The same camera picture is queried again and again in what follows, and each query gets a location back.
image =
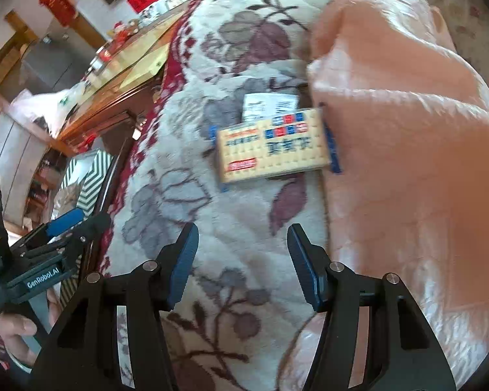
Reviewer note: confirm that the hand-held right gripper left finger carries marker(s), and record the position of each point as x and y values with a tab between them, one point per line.
183	266

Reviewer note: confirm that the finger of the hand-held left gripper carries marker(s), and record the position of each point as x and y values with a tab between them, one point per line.
65	220
93	228

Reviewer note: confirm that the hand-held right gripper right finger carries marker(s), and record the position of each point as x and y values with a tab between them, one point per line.
305	269

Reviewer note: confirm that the yellow cracker packet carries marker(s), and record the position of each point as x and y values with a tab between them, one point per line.
269	150

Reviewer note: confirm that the person's left hand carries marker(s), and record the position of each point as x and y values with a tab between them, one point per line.
14	334

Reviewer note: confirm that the white wardrobe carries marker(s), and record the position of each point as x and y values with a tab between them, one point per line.
8	150

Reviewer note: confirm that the white plastic bag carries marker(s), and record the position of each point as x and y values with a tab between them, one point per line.
45	102

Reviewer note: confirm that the wooden sideboard with glass top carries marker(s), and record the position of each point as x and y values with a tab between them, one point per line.
106	102

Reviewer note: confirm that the wooden chair with grey back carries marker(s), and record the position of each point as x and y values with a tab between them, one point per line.
49	65

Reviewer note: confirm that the peach blanket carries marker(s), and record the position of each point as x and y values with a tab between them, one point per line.
411	150

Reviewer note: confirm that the white snack packet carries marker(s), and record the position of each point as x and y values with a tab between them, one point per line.
265	106

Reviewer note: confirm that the red plush doll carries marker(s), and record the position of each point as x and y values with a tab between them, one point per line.
120	30

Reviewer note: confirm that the red hanging decoration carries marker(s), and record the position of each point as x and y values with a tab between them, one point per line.
57	2

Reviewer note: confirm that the red floral blanket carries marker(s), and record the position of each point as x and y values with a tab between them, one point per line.
228	49

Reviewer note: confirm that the pale floral bedsheet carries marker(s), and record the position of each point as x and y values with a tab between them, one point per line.
472	28

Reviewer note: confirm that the dark wooden bed frame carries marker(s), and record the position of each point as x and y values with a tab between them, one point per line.
110	171

